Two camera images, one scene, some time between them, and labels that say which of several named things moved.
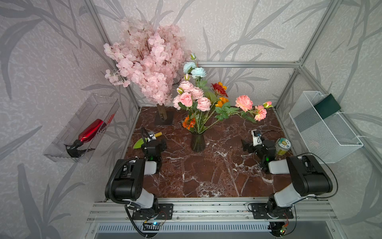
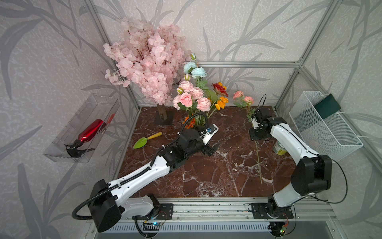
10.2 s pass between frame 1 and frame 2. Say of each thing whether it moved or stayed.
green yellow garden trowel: stayed
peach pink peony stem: moved
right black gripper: moved
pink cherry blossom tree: stayed
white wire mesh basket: stayed
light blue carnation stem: stayed
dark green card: stayed
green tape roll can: stayed
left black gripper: moved
